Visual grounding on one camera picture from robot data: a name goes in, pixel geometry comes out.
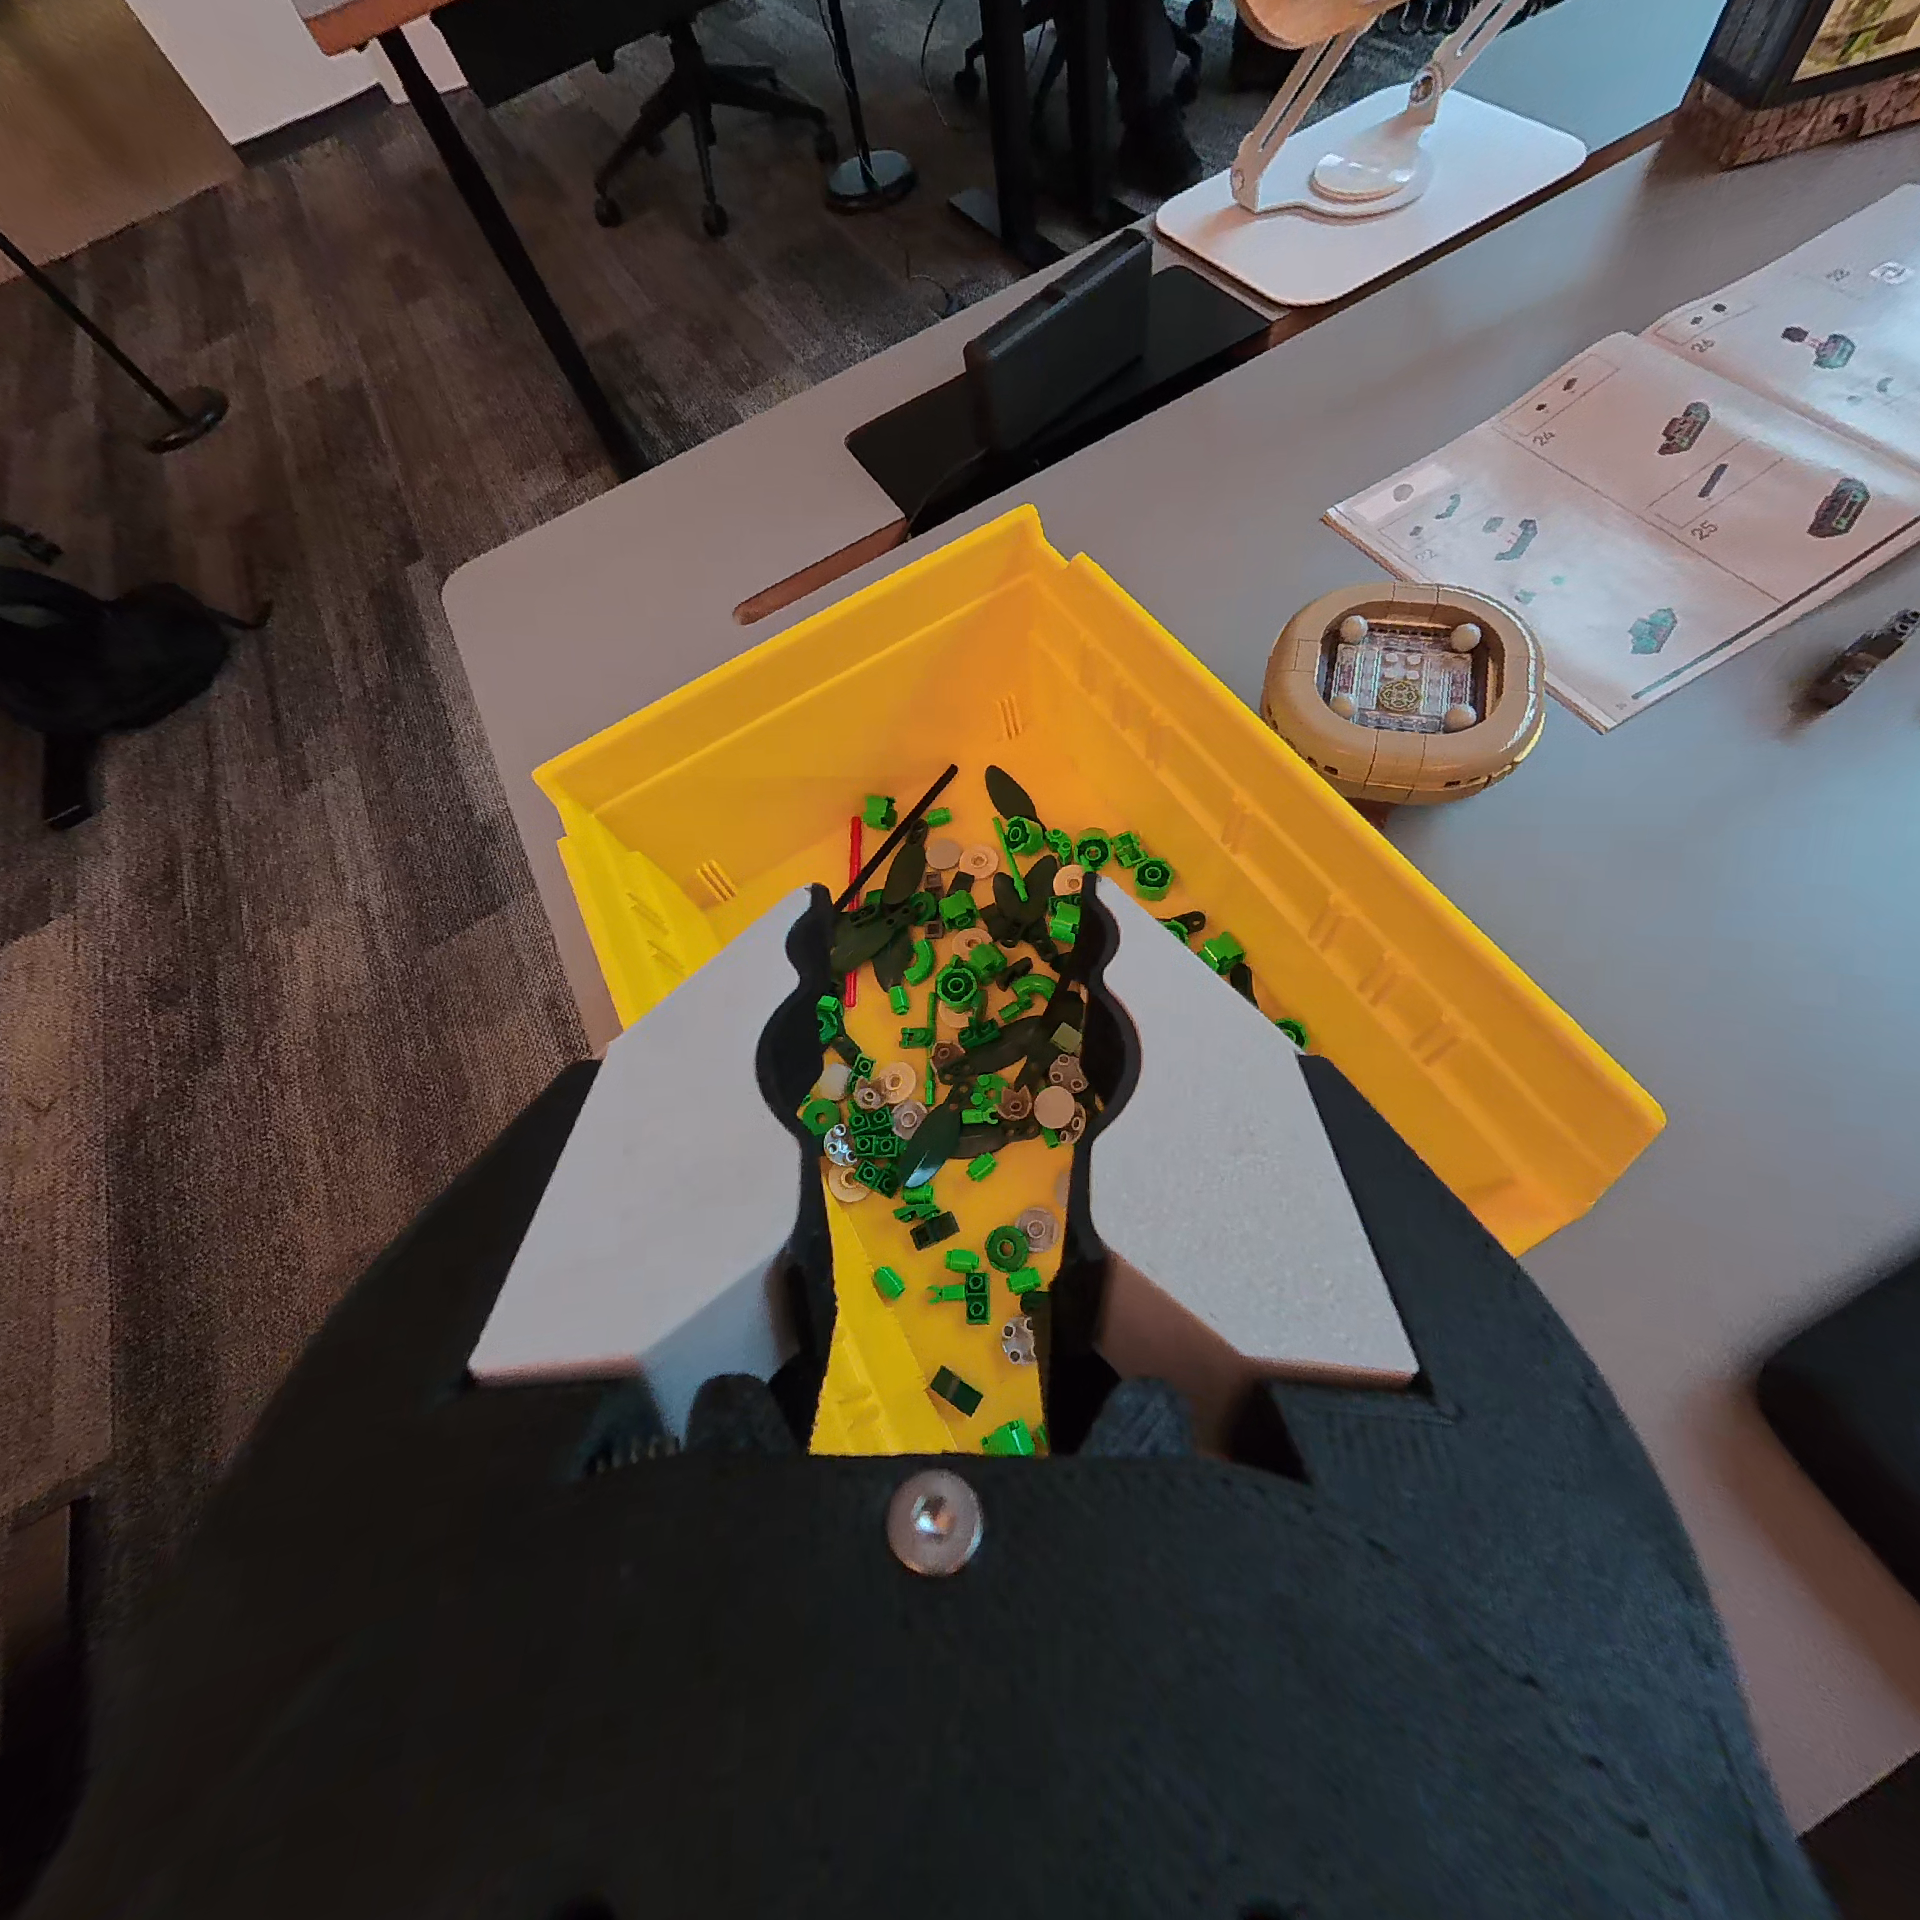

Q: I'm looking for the printed cardboard box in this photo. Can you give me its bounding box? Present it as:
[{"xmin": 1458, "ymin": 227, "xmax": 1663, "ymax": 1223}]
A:
[{"xmin": 1672, "ymin": 0, "xmax": 1920, "ymax": 169}]

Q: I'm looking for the pile of small toy bricks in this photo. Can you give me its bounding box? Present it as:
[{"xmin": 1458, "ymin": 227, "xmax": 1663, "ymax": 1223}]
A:
[{"xmin": 796, "ymin": 760, "xmax": 1311, "ymax": 1456}]

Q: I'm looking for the brown table with black legs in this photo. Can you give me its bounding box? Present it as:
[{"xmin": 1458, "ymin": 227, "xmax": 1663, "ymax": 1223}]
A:
[{"xmin": 299, "ymin": 0, "xmax": 650, "ymax": 480}]

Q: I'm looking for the black backpack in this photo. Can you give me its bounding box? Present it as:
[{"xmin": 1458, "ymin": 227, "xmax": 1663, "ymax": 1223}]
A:
[{"xmin": 0, "ymin": 517, "xmax": 272, "ymax": 830}]

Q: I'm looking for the tan round brick model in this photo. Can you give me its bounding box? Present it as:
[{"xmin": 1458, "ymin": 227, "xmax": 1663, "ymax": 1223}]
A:
[{"xmin": 1259, "ymin": 583, "xmax": 1547, "ymax": 807}]

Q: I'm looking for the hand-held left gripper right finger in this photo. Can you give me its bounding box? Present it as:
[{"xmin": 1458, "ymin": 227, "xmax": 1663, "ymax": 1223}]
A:
[{"xmin": 1043, "ymin": 873, "xmax": 1422, "ymax": 1456}]

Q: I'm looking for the yellow plastic bin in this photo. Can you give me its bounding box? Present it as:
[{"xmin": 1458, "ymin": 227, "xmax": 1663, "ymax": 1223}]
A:
[{"xmin": 532, "ymin": 505, "xmax": 1667, "ymax": 1456}]

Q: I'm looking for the black desk frame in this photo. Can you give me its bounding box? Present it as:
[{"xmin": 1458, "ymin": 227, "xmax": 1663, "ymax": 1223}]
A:
[{"xmin": 976, "ymin": 0, "xmax": 1121, "ymax": 272}]

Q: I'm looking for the long black toy rod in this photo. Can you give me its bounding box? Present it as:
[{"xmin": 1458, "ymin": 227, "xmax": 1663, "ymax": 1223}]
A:
[{"xmin": 832, "ymin": 760, "xmax": 962, "ymax": 914}]

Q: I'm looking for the small dark brick assembly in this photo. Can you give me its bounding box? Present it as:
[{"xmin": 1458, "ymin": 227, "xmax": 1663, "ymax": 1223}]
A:
[{"xmin": 1799, "ymin": 608, "xmax": 1920, "ymax": 712}]

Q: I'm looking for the white lamp base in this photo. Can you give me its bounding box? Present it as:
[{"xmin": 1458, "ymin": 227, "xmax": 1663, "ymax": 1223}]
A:
[{"xmin": 1154, "ymin": 0, "xmax": 1588, "ymax": 309}]

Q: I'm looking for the building instruction booklet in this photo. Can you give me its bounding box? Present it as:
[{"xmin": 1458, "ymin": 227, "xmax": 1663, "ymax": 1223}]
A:
[{"xmin": 1324, "ymin": 224, "xmax": 1920, "ymax": 733}]

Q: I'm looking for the black round-base floor stand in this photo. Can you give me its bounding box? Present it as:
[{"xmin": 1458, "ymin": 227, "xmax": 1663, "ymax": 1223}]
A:
[
  {"xmin": 823, "ymin": 0, "xmax": 922, "ymax": 211},
  {"xmin": 0, "ymin": 230, "xmax": 232, "ymax": 455}
]

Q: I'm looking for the black power box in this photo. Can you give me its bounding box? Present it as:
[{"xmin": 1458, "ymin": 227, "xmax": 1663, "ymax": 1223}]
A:
[{"xmin": 966, "ymin": 227, "xmax": 1154, "ymax": 451}]

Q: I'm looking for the black office chair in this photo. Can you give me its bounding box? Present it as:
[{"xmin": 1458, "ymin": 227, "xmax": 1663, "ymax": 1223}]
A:
[{"xmin": 432, "ymin": 0, "xmax": 841, "ymax": 241}]

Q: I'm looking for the black rounded pad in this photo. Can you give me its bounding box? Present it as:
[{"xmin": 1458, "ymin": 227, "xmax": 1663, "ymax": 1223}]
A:
[{"xmin": 1756, "ymin": 1251, "xmax": 1920, "ymax": 1561}]

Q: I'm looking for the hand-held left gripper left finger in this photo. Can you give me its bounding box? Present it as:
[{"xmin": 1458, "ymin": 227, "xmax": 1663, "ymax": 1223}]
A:
[{"xmin": 468, "ymin": 883, "xmax": 834, "ymax": 1448}]

